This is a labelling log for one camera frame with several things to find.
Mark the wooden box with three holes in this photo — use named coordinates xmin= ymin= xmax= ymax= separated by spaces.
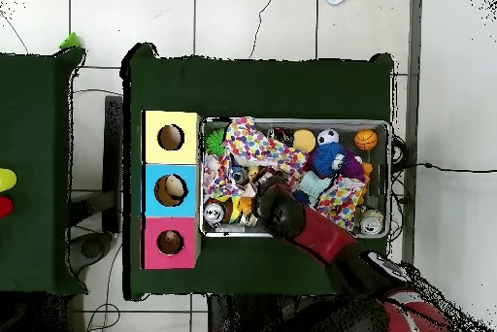
xmin=139 ymin=109 xmax=203 ymax=271

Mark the shallow metal mesh bin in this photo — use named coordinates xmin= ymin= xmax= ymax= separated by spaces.
xmin=198 ymin=116 xmax=391 ymax=239

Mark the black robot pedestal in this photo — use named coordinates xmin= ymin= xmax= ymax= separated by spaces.
xmin=207 ymin=293 xmax=296 ymax=332

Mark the dark green tablecloth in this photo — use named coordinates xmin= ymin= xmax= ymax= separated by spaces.
xmin=121 ymin=42 xmax=395 ymax=302
xmin=0 ymin=47 xmax=88 ymax=296

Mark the orange plush toy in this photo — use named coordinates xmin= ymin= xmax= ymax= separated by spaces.
xmin=237 ymin=196 xmax=255 ymax=216

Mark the brown teddy bear plush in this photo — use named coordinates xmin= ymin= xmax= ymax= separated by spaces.
xmin=161 ymin=230 xmax=181 ymax=247

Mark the orange foam cylinder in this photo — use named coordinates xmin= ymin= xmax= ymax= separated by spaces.
xmin=291 ymin=128 xmax=316 ymax=153

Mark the colourful dotted cloth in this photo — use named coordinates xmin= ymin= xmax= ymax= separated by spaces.
xmin=315 ymin=176 xmax=368 ymax=232
xmin=202 ymin=116 xmax=310 ymax=201

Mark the blue spiky ball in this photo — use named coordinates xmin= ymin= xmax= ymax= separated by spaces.
xmin=311 ymin=141 xmax=347 ymax=179

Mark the purple spiky toy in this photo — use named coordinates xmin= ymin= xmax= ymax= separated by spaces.
xmin=341 ymin=152 xmax=366 ymax=183

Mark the green spiky ball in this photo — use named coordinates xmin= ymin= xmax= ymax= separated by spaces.
xmin=204 ymin=127 xmax=227 ymax=156

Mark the red plastic object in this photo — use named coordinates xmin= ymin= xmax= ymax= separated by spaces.
xmin=0 ymin=195 xmax=15 ymax=219

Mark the small soccer ball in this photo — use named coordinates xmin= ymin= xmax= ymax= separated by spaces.
xmin=316 ymin=128 xmax=340 ymax=146

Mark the bright green object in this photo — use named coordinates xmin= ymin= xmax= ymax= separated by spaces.
xmin=58 ymin=31 xmax=83 ymax=50

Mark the mint green knitted cloth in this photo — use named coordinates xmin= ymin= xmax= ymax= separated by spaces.
xmin=298 ymin=170 xmax=333 ymax=207

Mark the yellow plastic object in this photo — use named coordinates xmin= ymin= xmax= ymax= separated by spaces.
xmin=0 ymin=167 xmax=17 ymax=193

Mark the small orange basketball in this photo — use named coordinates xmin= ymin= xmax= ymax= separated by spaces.
xmin=353 ymin=128 xmax=379 ymax=152

